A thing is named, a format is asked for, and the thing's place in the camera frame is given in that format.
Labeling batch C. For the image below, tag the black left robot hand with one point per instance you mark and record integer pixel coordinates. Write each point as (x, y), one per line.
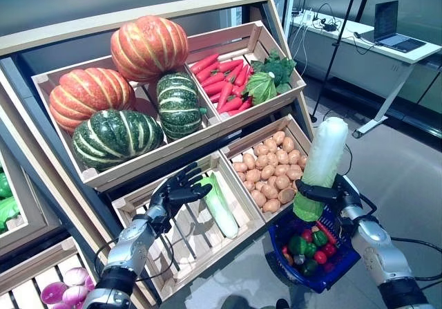
(165, 198)

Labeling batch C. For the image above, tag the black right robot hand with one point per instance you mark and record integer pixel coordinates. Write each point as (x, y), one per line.
(348, 198)

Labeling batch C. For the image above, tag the green white napa cabbage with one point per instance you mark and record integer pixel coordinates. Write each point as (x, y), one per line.
(221, 212)
(324, 150)

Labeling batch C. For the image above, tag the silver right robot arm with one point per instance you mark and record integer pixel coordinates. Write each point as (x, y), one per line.
(376, 243)

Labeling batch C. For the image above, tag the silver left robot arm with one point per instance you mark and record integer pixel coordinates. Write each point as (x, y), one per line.
(133, 243)

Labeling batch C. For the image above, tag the blue plastic shopping basket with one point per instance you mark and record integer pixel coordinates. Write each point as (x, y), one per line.
(276, 240)

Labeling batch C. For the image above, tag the red orange carrot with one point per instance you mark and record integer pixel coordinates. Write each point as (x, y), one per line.
(214, 87)
(211, 78)
(204, 63)
(207, 71)
(241, 75)
(230, 105)
(326, 233)
(226, 95)
(230, 65)

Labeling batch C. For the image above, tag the green bell pepper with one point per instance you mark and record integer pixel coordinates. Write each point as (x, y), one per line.
(297, 245)
(310, 250)
(8, 208)
(5, 184)
(309, 267)
(319, 239)

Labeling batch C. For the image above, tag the red bell pepper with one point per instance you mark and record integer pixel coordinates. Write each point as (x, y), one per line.
(329, 250)
(320, 257)

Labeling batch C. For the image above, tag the small red tomato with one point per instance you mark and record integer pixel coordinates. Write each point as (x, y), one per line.
(306, 235)

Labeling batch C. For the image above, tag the brown potato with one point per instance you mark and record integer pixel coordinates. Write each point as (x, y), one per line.
(271, 205)
(286, 195)
(259, 197)
(261, 149)
(240, 167)
(288, 144)
(278, 137)
(270, 145)
(248, 159)

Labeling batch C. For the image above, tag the green striped pumpkin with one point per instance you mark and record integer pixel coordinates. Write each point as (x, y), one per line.
(177, 105)
(117, 139)

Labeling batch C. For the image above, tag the white garlic bulb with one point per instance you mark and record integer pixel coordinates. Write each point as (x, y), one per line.
(299, 259)

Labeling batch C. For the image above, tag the small red vegetable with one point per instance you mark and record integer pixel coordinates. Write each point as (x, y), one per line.
(284, 249)

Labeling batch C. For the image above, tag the small orange vegetable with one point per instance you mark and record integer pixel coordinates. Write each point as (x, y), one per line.
(288, 259)

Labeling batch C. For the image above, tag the purple white turnip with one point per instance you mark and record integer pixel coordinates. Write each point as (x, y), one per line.
(89, 283)
(76, 276)
(54, 292)
(62, 306)
(75, 295)

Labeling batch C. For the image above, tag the orange striped pumpkin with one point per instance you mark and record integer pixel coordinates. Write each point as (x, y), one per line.
(148, 46)
(89, 94)

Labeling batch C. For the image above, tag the white desk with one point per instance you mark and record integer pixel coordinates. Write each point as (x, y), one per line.
(366, 70)

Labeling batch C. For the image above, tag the light green cabbage head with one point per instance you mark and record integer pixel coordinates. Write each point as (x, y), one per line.
(261, 87)

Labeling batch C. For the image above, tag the dark green leafy vegetable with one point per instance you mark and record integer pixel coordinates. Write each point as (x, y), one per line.
(276, 67)

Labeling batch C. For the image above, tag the black slanted stand pole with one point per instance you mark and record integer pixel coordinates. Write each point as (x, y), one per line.
(338, 43)

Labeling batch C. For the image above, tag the black power adapter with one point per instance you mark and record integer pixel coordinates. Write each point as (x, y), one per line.
(328, 28)

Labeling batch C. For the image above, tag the dark open laptop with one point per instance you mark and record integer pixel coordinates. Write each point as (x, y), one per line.
(386, 18)

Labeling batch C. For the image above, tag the small white box device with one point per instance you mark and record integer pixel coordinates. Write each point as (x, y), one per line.
(308, 18)

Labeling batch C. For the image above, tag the router with black antennas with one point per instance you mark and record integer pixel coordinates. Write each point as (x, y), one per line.
(300, 11)

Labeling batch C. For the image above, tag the wooden display shelf frame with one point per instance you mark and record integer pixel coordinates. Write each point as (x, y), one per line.
(138, 21)
(45, 215)

